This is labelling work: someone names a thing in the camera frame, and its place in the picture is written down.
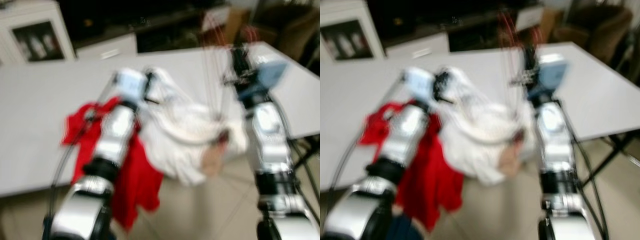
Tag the white glass door cabinet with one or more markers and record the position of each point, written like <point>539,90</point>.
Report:
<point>55,20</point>
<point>370,17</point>

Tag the white drawer unit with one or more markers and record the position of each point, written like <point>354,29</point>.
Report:
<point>107,47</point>
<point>417,46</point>

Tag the brown armchair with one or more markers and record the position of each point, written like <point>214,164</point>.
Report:
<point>295,30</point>
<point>595,30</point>

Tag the dark blue jeans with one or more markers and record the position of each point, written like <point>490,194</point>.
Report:
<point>405,230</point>

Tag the red plastic hanger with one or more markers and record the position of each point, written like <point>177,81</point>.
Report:
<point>218,116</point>
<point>517,111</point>

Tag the black TV stand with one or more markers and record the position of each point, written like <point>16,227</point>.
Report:
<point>475,27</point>
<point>160,30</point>

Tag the black speaker box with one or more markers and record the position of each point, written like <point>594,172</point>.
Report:
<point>90,12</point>
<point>400,12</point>

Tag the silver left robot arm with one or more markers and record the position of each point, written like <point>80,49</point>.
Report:
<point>115,130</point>
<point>405,135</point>

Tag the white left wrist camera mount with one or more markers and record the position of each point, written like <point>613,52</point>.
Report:
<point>130,85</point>
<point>417,82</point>

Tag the red polo shirt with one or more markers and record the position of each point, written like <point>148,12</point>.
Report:
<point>135,185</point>
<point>430,185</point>

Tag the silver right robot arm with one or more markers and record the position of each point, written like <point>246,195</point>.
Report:
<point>552,130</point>
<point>267,130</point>

